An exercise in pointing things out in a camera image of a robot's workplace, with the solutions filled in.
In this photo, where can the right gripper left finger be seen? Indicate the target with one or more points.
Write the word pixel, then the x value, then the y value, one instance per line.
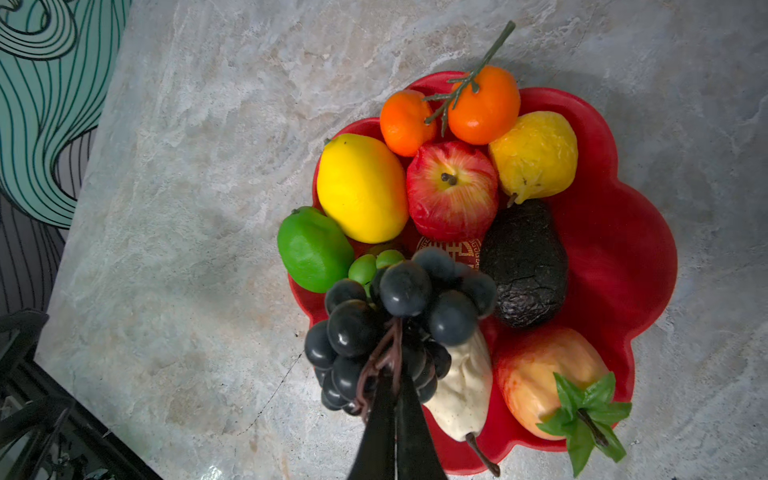
pixel 376 454

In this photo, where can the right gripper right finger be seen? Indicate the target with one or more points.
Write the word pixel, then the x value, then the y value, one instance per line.
pixel 416 456

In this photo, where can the cream fake pear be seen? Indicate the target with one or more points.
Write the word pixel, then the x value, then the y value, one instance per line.
pixel 462 392

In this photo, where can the dark purple fake grapes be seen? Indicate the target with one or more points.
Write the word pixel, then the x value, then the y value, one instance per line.
pixel 384 328

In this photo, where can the red fake strawberry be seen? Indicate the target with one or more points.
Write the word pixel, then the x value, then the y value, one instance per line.
pixel 558 388

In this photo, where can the dark brown fake avocado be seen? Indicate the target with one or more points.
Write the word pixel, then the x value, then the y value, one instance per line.
pixel 365 267

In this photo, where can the green fake lime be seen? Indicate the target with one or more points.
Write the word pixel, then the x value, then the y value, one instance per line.
pixel 314 250

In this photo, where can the red flower-shaped fruit bowl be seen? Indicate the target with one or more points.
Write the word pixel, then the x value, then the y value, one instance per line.
pixel 622 272

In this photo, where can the red fake wrinkled fruit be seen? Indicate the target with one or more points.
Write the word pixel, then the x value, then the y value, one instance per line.
pixel 452 191

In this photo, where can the yellow fake lemon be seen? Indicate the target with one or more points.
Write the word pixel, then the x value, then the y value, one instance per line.
pixel 361 186

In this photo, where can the small yellow fake pear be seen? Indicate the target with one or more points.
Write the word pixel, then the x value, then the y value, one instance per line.
pixel 537 157

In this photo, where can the orange cherry tomato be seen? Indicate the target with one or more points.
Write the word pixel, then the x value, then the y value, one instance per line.
pixel 402 122
pixel 482 103

